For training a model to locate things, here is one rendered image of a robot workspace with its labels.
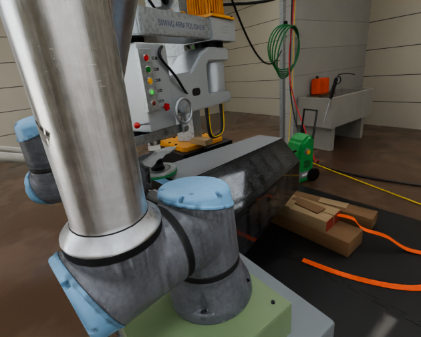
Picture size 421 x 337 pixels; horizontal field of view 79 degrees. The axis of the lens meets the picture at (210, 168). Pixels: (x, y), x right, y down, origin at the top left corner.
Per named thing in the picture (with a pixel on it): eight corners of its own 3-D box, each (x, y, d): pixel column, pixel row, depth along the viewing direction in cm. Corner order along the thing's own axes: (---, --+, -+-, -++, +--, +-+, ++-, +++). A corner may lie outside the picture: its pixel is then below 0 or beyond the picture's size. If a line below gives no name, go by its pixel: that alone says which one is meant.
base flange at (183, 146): (158, 144, 268) (158, 140, 266) (196, 134, 296) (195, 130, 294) (184, 152, 232) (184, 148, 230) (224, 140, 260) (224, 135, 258)
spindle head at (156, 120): (168, 122, 170) (156, 49, 154) (194, 123, 158) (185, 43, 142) (124, 136, 143) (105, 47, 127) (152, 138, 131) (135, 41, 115)
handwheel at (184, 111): (182, 121, 154) (179, 95, 149) (196, 121, 149) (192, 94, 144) (165, 126, 143) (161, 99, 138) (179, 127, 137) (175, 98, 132)
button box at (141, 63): (156, 109, 132) (146, 49, 122) (160, 109, 130) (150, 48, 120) (145, 112, 126) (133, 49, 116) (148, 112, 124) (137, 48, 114)
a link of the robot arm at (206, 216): (253, 249, 57) (246, 175, 51) (196, 297, 46) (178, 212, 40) (206, 227, 68) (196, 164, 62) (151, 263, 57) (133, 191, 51)
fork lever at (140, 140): (168, 129, 169) (167, 122, 167) (191, 130, 158) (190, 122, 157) (64, 160, 115) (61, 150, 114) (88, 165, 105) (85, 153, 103)
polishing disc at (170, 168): (183, 169, 150) (182, 167, 150) (150, 180, 138) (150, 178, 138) (165, 162, 166) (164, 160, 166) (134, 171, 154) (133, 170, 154)
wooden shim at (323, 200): (317, 202, 248) (317, 201, 247) (321, 198, 254) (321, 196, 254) (345, 209, 232) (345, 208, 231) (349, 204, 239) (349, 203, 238)
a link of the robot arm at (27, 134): (60, 108, 66) (73, 154, 71) (5, 118, 58) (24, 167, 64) (73, 113, 59) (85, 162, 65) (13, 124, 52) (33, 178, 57)
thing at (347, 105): (296, 147, 455) (297, 97, 425) (336, 132, 523) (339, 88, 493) (329, 154, 407) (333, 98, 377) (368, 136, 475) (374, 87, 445)
